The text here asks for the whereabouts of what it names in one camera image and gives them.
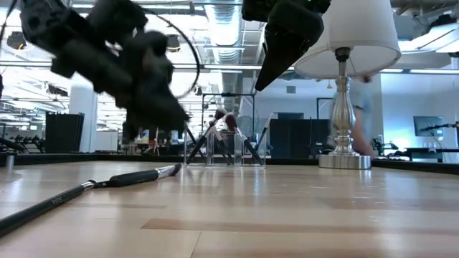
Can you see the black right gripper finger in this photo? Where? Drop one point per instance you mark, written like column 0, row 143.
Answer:
column 283, row 46

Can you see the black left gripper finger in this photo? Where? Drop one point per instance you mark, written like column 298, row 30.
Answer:
column 157, row 114

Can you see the thin black makeup brush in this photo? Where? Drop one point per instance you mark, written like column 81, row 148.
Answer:
column 265, row 130
column 101, row 184
column 190, row 133

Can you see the dark-bristle powder brush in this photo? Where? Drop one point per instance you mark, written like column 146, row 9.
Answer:
column 219, row 114

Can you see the flat-head black makeup brush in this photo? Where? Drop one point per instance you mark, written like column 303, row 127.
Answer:
column 136, row 177

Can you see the large brown-bristle powder brush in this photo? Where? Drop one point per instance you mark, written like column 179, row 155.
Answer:
column 230, row 122

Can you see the small black makeup brush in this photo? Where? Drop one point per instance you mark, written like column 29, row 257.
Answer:
column 225, row 154

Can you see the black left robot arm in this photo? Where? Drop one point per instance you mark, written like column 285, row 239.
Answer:
column 82, row 61

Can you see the white wipes canister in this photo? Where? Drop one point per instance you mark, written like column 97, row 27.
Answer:
column 174, row 139
column 145, row 140

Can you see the black ceiling device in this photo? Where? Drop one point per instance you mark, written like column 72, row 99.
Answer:
column 174, row 43
column 16, row 39

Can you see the silver table lamp white shade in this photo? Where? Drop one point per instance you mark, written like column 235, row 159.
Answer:
column 358, row 36

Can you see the clear acrylic brush organizer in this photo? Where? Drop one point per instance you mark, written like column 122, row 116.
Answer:
column 239, row 152

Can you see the black partition panel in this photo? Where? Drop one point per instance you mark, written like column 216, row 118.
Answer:
column 297, row 138

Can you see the black cabinet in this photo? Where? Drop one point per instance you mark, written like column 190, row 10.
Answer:
column 64, row 132

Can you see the person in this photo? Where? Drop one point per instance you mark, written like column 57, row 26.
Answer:
column 362, row 104

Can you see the black desk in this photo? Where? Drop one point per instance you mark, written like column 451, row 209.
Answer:
column 430, row 150

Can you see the silver ventilation duct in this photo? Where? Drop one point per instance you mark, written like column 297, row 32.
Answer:
column 226, row 36

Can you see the black metal frame stand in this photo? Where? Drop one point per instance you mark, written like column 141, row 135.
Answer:
column 322, row 98
column 229, row 94

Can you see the silver metal post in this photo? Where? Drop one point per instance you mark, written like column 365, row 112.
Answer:
column 10, row 163

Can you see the wall-mounted monitor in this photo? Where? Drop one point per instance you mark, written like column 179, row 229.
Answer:
column 428, row 125

